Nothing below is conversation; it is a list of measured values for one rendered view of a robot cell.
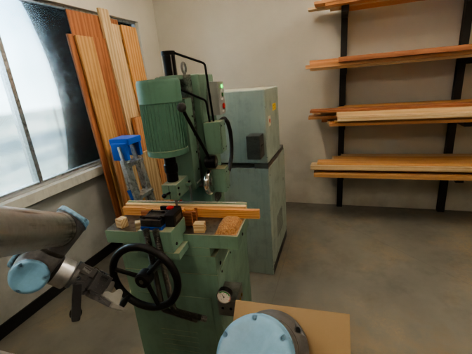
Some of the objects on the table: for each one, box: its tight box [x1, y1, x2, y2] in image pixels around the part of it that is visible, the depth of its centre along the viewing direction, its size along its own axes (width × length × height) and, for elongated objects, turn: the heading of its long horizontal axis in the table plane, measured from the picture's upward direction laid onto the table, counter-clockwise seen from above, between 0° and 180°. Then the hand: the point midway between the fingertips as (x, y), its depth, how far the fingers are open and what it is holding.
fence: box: [127, 200, 247, 209], centre depth 141 cm, size 60×2×6 cm, turn 91°
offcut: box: [193, 221, 207, 233], centre depth 122 cm, size 4×3×4 cm
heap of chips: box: [214, 216, 244, 235], centre depth 124 cm, size 9×14×4 cm, turn 1°
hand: (121, 305), depth 103 cm, fingers open, 14 cm apart
